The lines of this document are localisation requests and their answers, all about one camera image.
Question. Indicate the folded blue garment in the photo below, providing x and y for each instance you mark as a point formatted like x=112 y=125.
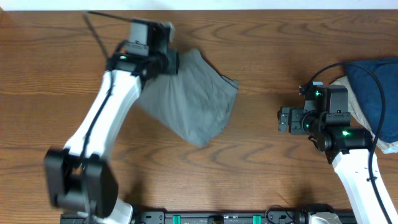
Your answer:
x=368 y=96

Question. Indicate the folded beige garment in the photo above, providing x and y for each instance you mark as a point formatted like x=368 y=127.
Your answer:
x=356 y=112

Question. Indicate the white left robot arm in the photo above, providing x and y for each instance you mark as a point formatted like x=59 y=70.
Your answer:
x=79 y=177

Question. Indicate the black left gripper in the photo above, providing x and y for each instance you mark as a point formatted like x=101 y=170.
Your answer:
x=173 y=56

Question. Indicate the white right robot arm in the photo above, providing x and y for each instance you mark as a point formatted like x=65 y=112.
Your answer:
x=325 y=119

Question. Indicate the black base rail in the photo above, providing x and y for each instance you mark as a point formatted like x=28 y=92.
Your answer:
x=312 y=213

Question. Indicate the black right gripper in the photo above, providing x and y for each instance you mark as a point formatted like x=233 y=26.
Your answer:
x=296 y=114

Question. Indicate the grey shorts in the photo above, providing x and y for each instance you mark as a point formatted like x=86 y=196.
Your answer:
x=195 y=104

